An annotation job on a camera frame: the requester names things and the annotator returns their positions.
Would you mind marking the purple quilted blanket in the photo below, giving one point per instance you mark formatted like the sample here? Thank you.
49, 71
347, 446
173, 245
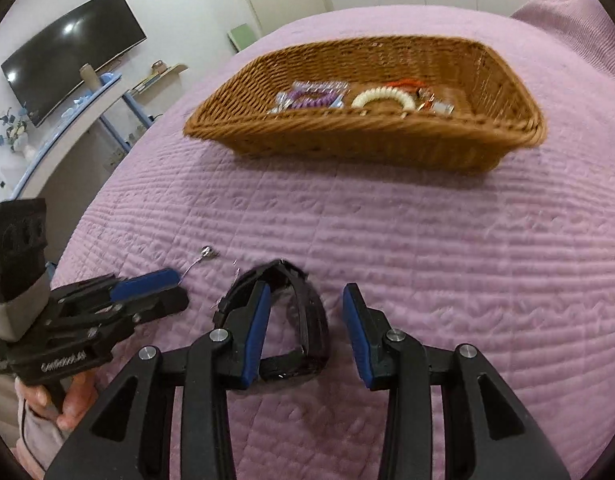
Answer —
387, 235

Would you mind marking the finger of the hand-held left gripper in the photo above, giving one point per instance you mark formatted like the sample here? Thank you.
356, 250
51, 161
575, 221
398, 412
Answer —
162, 302
142, 281

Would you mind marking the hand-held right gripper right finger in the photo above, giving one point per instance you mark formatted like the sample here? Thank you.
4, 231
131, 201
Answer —
357, 335

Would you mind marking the small wooden wall shelf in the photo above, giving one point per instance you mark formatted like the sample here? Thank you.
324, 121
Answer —
157, 77

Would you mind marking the black wall television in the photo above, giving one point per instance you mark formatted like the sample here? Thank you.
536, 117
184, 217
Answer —
72, 55

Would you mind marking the person's left forearm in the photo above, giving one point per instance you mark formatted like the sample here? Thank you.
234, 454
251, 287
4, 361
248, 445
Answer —
37, 435

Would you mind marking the brown wicker basket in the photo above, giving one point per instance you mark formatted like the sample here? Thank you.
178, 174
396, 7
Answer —
337, 132

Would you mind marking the person's left hand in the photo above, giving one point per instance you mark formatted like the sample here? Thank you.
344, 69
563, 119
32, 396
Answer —
80, 400

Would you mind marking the green board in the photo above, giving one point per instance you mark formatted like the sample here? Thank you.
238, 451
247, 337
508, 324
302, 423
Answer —
243, 37

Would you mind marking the blue white curved desk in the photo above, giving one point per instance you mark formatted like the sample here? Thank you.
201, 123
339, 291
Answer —
72, 130

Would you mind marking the vase of flowers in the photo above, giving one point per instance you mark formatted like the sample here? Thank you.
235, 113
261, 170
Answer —
15, 132

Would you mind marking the black wrist watch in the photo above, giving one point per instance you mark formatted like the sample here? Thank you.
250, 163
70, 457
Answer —
312, 320

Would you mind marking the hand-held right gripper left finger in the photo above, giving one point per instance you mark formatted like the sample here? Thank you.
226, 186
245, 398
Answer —
257, 330

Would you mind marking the beige bottle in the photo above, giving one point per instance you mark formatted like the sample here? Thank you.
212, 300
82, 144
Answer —
89, 77

